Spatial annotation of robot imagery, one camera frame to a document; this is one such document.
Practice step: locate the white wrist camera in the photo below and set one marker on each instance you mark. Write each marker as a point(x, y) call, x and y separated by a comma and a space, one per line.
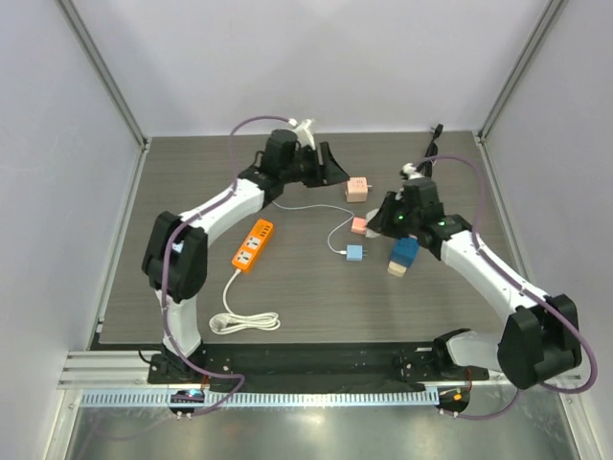
point(411, 178)
point(303, 131)

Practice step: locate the blue cube adapter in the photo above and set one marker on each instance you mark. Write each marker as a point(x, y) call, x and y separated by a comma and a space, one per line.
point(405, 251)

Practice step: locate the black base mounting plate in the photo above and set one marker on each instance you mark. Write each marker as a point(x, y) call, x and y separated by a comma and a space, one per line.
point(400, 361)

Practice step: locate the beige red power strip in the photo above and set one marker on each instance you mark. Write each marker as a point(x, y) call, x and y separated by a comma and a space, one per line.
point(396, 269)

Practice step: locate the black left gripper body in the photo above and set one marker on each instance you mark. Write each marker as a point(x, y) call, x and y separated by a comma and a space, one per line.
point(305, 167)

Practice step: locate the tan cube socket adapter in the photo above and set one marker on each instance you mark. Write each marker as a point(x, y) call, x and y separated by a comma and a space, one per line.
point(357, 189)

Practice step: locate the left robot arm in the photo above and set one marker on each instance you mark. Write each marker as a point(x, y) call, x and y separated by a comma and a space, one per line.
point(176, 258)

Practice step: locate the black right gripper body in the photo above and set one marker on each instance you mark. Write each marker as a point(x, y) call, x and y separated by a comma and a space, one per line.
point(392, 214)

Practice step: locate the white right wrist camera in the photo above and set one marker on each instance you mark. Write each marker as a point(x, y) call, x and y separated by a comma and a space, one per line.
point(411, 178)

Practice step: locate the aluminium frame post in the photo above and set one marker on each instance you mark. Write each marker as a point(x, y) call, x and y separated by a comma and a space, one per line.
point(545, 22)
point(94, 56)

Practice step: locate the light blue charger plug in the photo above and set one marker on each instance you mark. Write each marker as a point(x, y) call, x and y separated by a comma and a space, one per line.
point(355, 253)

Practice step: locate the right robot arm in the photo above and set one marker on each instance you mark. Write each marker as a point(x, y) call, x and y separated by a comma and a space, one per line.
point(537, 343)

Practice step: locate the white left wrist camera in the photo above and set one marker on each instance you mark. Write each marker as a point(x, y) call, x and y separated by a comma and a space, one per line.
point(303, 131)

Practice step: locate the white slotted cable duct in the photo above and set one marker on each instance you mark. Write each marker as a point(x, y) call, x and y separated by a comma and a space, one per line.
point(190, 398)

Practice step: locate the aluminium front rail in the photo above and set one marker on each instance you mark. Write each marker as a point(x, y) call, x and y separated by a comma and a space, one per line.
point(120, 364)

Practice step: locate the left aluminium frame post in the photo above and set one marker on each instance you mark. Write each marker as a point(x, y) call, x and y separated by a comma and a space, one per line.
point(94, 56)

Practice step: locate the orange power strip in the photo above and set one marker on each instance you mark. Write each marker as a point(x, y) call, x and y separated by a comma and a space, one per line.
point(253, 245)

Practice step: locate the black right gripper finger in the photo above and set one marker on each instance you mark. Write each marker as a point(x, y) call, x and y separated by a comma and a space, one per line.
point(391, 198)
point(384, 221)

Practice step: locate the right aluminium frame post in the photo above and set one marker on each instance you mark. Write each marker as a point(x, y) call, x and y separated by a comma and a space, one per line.
point(545, 22)

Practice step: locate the white plug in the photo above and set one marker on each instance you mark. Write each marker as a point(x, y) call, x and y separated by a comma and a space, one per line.
point(373, 219)

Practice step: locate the pink charger plug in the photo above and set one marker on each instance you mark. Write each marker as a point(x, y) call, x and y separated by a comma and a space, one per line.
point(359, 226)

